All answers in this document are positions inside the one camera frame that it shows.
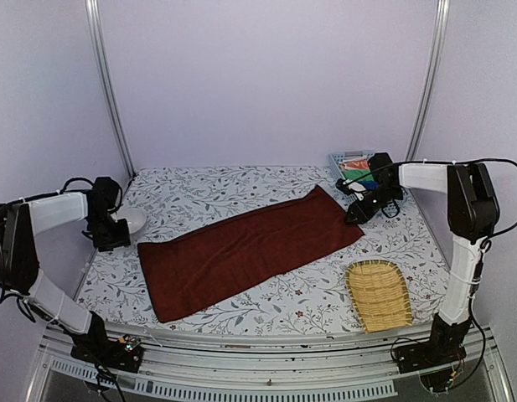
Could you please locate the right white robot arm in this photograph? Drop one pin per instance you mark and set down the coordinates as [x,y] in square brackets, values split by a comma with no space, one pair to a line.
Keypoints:
[472,213]

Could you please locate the left aluminium frame post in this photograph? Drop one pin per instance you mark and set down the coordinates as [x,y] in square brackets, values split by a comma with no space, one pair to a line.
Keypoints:
[96,36]

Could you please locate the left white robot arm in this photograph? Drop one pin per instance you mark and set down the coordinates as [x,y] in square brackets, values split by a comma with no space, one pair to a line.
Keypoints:
[22,278]

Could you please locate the light blue plastic basket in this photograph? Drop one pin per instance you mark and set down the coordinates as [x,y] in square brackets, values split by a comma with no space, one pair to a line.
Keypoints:
[335,158]

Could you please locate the green towel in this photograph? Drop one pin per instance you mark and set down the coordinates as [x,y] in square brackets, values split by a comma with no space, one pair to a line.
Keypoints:
[356,170]

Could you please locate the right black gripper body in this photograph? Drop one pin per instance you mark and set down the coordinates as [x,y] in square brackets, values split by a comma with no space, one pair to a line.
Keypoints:
[383,196]

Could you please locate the blue towel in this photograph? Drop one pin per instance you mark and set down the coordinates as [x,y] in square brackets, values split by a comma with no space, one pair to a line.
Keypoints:
[370,185]

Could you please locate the orange white cloth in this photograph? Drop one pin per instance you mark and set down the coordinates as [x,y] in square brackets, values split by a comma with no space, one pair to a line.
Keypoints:
[354,164]

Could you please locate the floral tablecloth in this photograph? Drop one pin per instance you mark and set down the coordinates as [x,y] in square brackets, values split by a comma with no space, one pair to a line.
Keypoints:
[310,300]

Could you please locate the aluminium front rail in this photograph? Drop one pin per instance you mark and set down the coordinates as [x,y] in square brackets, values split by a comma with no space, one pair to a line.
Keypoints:
[188,366]

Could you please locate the brown towel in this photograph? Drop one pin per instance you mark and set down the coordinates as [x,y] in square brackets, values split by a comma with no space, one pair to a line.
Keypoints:
[208,265]

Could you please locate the white bowl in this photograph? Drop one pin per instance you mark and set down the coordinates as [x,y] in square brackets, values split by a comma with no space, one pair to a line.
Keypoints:
[136,219]

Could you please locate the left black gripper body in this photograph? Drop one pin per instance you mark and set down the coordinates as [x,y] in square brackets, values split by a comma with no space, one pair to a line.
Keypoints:
[106,233]

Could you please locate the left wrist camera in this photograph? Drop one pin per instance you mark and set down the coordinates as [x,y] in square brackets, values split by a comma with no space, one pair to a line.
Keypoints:
[107,195]

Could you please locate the yellow bamboo tray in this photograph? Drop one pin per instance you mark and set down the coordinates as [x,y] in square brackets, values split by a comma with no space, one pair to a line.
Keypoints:
[379,294]

